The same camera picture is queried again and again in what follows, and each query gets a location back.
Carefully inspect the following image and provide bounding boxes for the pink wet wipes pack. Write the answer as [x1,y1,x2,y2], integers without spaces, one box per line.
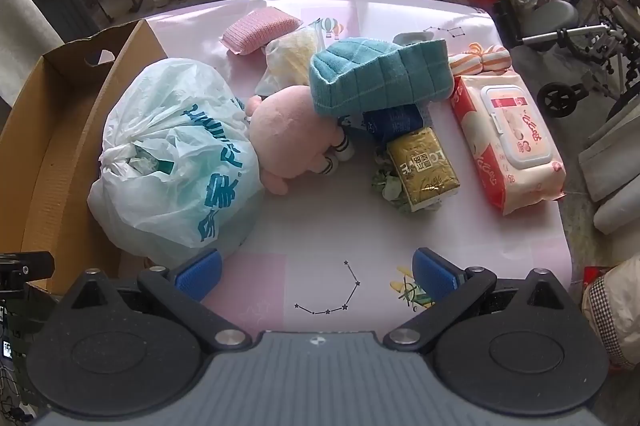
[450,74,568,217]

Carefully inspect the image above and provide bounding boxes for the white plastic bag teal print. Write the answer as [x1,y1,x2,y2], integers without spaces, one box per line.
[87,59,266,258]

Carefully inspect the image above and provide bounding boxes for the checked fabric bundle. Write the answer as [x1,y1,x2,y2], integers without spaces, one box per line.
[581,256,640,360]

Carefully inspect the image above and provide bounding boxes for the pink sponge cloth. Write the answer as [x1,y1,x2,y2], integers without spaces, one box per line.
[221,6,304,56]

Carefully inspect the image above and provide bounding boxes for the crumpled green wrapper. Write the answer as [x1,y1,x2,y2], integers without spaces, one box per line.
[370,151,416,210]

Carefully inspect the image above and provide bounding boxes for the small white carton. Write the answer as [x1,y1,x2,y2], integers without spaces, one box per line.
[392,31,434,46]

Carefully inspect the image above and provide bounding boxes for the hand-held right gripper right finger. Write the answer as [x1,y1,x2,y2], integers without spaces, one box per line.
[383,247,575,354]

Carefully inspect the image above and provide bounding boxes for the wheelchair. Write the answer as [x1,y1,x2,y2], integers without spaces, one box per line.
[462,0,640,118]

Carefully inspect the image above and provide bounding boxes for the teal knitted hat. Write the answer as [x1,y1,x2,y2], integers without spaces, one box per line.
[309,37,455,117]

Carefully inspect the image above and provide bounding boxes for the gold tissue pack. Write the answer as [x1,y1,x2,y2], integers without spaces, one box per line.
[386,126,460,213]

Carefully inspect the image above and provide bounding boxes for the orange white striped cloth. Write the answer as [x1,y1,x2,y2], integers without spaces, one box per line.
[447,42,512,78]

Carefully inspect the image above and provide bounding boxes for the white cushions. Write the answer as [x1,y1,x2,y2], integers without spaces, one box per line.
[579,106,640,236]

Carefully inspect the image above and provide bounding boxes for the yellow cloth in clear wrapper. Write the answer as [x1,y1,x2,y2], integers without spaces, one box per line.
[255,26,327,95]

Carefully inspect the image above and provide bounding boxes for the white fabric sheet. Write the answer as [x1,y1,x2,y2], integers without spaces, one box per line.
[0,0,67,108]

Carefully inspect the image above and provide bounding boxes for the dark cabinet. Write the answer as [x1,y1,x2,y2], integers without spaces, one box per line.
[27,0,102,43]

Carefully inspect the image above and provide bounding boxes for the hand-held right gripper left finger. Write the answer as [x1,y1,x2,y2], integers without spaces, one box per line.
[64,249,255,354]

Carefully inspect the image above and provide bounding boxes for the pink plush doll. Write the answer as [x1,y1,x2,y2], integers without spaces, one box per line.
[244,85,357,197]

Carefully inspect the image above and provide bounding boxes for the brown cardboard box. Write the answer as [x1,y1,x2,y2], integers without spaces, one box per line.
[0,19,168,296]

